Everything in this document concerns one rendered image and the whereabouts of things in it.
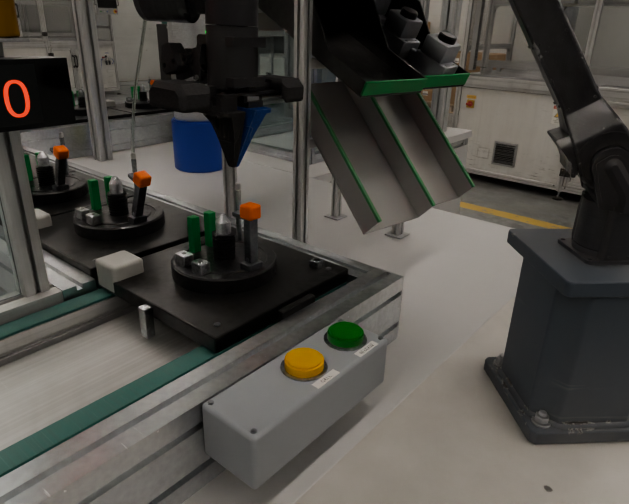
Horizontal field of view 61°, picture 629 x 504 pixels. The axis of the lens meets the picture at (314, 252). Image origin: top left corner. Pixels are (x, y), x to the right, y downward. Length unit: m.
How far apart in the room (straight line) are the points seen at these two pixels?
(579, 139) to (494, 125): 4.33
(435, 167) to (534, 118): 3.77
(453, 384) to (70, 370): 0.46
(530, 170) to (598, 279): 4.27
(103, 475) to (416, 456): 0.32
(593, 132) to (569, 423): 0.32
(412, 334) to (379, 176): 0.27
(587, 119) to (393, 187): 0.40
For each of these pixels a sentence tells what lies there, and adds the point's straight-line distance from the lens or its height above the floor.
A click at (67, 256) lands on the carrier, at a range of 0.83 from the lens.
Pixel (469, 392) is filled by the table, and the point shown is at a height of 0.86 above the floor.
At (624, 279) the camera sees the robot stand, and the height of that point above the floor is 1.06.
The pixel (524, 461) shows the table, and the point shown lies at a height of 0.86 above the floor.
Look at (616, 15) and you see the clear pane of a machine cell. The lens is 4.61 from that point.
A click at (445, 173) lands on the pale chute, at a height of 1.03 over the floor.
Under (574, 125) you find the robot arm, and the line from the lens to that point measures 0.58.
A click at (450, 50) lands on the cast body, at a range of 0.94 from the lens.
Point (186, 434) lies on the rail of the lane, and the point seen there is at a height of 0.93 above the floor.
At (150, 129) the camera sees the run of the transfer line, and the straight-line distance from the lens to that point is 2.04.
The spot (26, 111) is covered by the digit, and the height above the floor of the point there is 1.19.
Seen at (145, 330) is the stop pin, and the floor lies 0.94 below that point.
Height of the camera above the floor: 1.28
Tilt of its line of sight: 23 degrees down
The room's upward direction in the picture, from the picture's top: 2 degrees clockwise
